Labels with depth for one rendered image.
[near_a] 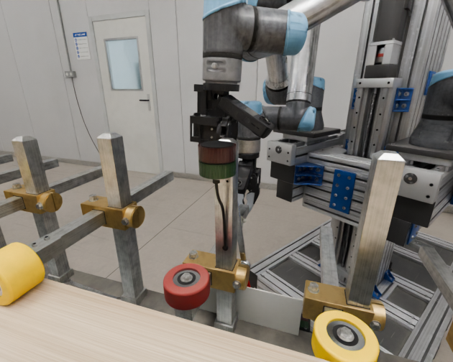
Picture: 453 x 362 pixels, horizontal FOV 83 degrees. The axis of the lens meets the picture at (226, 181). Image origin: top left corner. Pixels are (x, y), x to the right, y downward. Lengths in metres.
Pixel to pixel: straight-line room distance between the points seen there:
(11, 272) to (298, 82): 0.79
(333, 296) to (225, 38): 0.50
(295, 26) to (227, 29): 0.13
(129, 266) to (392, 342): 1.15
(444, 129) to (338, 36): 2.18
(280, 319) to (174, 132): 3.19
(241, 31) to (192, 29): 2.97
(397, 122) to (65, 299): 1.21
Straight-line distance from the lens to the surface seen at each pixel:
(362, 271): 0.51
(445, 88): 1.02
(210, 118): 0.51
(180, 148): 3.61
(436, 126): 1.03
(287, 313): 0.63
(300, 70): 0.86
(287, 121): 0.83
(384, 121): 1.19
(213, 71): 0.50
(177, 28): 3.57
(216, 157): 0.38
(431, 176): 0.91
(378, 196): 0.44
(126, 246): 0.64
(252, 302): 0.63
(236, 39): 0.51
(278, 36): 0.53
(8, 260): 0.51
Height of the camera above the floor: 1.21
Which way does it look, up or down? 20 degrees down
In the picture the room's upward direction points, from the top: straight up
